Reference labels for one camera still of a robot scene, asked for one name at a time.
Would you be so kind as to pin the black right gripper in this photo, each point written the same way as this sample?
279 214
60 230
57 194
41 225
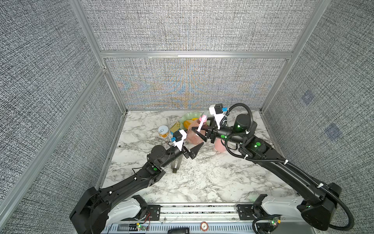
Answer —
213 132

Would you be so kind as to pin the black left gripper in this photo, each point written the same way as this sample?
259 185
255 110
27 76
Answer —
193 151

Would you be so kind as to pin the grey pink spray nozzle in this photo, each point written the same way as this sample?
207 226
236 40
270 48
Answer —
202 120

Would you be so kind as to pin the opaque pink spray bottle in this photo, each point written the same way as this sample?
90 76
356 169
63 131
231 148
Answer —
219 145

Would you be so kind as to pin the translucent pink spray bottle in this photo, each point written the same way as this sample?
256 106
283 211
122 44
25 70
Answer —
192 137

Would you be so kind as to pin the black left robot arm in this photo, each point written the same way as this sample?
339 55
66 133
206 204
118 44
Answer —
91 212

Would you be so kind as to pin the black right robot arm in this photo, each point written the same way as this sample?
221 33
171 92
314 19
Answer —
318 204

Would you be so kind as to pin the clear grey spray bottle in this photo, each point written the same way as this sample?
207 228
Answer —
175 165

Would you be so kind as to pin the orange bread roll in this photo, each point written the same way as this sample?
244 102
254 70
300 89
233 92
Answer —
187 124

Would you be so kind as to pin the green scalloped plate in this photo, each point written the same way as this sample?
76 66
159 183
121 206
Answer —
189 116

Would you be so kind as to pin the small round white can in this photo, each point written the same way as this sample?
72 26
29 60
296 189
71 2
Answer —
163 131

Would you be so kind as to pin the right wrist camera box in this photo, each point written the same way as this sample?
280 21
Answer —
219 113

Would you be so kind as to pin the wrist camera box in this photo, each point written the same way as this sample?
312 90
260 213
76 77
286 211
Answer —
178 139
219 113

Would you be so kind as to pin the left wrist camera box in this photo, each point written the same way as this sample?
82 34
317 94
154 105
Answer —
178 139

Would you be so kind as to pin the aluminium front rail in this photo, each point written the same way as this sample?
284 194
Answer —
196 218

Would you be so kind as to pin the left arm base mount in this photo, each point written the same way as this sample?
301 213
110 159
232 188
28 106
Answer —
151 212

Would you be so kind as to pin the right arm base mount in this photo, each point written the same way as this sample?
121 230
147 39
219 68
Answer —
261 220

